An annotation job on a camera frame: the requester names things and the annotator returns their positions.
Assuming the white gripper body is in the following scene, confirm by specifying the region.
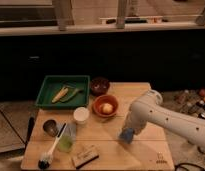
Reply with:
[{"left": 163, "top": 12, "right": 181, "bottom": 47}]
[{"left": 122, "top": 111, "right": 147, "bottom": 135}]

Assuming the blue sponge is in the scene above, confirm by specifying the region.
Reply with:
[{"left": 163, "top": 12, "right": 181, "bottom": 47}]
[{"left": 119, "top": 128, "right": 134, "bottom": 144}]

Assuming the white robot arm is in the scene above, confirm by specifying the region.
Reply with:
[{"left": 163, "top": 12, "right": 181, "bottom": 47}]
[{"left": 120, "top": 90, "right": 205, "bottom": 149}]

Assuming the white paper cup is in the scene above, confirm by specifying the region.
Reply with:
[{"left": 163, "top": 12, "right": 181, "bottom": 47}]
[{"left": 73, "top": 107, "right": 90, "bottom": 124}]

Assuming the green clear plastic cup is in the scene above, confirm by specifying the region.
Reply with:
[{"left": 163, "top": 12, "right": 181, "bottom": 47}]
[{"left": 58, "top": 135, "right": 73, "bottom": 153}]

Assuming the small metal cup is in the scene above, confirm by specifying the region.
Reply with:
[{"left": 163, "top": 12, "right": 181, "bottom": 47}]
[{"left": 43, "top": 120, "right": 58, "bottom": 137}]

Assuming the yellow round fruit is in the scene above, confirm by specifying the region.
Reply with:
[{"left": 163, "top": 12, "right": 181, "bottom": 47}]
[{"left": 101, "top": 103, "right": 113, "bottom": 114}]

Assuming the orange bowl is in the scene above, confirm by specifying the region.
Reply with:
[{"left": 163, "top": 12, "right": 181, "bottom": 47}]
[{"left": 92, "top": 95, "right": 118, "bottom": 118}]

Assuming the dark brown bowl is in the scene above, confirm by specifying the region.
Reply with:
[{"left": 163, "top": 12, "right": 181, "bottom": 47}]
[{"left": 90, "top": 77, "right": 110, "bottom": 96}]

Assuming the wooden block eraser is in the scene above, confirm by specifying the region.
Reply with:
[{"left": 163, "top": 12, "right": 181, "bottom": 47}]
[{"left": 72, "top": 145, "right": 99, "bottom": 169}]

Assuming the spice bottle rack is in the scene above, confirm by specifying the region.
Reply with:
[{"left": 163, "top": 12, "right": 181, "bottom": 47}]
[{"left": 175, "top": 90, "right": 205, "bottom": 120}]

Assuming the green vegetable pod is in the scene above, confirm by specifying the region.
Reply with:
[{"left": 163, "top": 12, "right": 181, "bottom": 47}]
[{"left": 59, "top": 86, "right": 83, "bottom": 103}]

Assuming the corn cob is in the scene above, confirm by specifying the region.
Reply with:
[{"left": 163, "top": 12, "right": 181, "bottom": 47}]
[{"left": 52, "top": 87, "right": 68, "bottom": 103}]

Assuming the green plastic tray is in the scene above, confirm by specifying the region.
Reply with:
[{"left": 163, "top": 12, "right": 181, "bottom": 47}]
[{"left": 36, "top": 75, "right": 90, "bottom": 110}]

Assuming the black cable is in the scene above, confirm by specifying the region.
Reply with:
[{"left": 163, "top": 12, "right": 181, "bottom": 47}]
[{"left": 174, "top": 162, "right": 205, "bottom": 171}]

